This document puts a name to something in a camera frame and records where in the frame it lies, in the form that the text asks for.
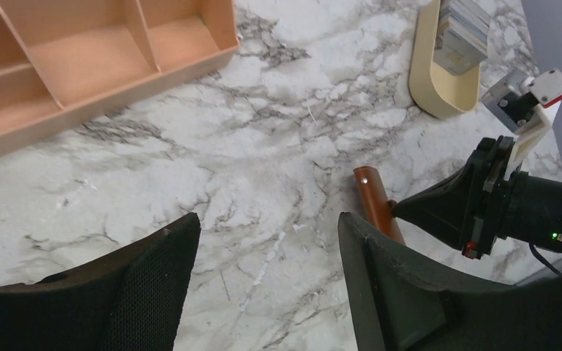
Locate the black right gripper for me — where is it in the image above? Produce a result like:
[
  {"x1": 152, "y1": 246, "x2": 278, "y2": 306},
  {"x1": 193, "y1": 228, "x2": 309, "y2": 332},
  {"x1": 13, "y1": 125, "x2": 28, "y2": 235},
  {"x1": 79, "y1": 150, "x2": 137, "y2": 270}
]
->
[{"x1": 391, "y1": 136, "x2": 514, "y2": 260}]

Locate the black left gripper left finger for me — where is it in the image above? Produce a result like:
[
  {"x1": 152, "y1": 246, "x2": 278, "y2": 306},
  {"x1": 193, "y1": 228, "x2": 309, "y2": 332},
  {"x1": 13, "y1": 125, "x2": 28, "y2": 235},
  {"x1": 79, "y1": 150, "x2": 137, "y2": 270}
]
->
[{"x1": 0, "y1": 213, "x2": 201, "y2": 350}]

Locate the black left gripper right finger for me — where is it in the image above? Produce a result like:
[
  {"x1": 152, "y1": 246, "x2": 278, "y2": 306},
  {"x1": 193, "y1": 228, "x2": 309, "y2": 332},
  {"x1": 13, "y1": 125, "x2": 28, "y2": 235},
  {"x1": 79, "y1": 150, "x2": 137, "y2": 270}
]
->
[{"x1": 337, "y1": 212, "x2": 562, "y2": 350}]

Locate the brown leather card holder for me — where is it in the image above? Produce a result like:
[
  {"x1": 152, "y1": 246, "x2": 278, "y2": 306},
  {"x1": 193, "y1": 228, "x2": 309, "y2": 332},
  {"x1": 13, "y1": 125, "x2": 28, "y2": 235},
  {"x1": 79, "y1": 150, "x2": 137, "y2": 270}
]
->
[{"x1": 353, "y1": 166, "x2": 405, "y2": 245}]

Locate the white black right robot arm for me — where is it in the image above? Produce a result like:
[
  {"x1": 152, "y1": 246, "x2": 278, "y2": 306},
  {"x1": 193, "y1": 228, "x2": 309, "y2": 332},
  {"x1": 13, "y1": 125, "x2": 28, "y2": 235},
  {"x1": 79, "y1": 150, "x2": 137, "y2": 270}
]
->
[{"x1": 392, "y1": 136, "x2": 562, "y2": 259}]

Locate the beige oval card tray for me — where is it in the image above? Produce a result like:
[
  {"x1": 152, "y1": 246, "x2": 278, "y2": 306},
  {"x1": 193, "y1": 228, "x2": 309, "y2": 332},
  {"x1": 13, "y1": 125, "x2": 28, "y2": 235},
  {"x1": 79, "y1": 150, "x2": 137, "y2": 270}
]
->
[{"x1": 409, "y1": 1, "x2": 481, "y2": 119}]

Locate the orange plastic desk organizer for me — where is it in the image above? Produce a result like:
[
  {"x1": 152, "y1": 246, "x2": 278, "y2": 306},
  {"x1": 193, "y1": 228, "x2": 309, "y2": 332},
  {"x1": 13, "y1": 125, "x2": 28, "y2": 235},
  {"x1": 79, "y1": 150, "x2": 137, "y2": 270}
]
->
[{"x1": 0, "y1": 0, "x2": 239, "y2": 156}]

